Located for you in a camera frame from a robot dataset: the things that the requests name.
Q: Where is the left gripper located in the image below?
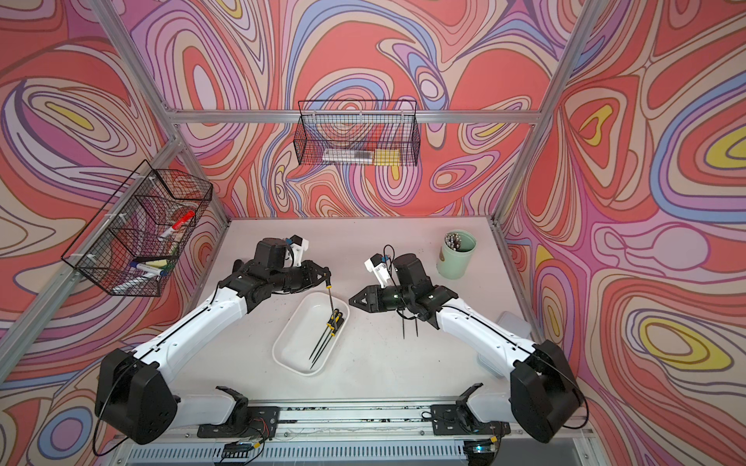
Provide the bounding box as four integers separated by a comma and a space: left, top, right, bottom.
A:
267, 259, 331, 294

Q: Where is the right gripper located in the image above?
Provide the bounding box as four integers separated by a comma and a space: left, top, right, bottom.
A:
350, 285, 415, 315

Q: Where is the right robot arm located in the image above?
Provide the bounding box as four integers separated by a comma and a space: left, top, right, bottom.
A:
349, 254, 586, 444

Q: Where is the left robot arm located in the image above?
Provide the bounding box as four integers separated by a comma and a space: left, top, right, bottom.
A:
94, 235, 331, 445

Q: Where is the white plastic storage tray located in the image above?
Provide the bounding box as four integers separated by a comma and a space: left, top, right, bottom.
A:
272, 292, 351, 377

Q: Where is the green pen cup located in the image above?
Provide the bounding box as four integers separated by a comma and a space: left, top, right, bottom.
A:
436, 230, 477, 280

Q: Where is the red marker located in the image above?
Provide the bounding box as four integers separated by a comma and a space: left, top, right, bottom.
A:
159, 211, 195, 240

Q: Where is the yellow item in basket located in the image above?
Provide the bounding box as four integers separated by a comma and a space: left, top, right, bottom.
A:
373, 149, 401, 166

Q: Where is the blue marker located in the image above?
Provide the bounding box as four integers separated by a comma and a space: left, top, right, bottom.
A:
129, 259, 174, 277

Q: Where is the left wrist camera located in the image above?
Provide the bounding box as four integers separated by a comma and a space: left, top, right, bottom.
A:
285, 235, 310, 268

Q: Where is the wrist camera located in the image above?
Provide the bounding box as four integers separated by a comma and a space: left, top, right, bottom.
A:
285, 235, 310, 268
364, 254, 394, 289

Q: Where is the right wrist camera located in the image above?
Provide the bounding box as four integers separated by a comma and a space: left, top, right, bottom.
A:
364, 254, 394, 289

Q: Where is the back black wire basket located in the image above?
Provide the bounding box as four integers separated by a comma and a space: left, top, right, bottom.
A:
293, 98, 422, 166

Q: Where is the black wire basket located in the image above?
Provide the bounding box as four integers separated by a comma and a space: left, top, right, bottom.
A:
293, 98, 422, 166
61, 161, 213, 297

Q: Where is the aluminium mounting rail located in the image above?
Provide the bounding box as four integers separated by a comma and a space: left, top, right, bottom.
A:
101, 399, 611, 465

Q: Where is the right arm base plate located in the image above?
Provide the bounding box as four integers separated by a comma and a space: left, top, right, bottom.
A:
421, 383, 511, 439

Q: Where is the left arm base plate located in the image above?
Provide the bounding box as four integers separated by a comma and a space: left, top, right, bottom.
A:
197, 386, 281, 440

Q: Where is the left black wire basket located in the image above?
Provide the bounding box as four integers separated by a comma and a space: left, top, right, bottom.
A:
61, 161, 213, 297

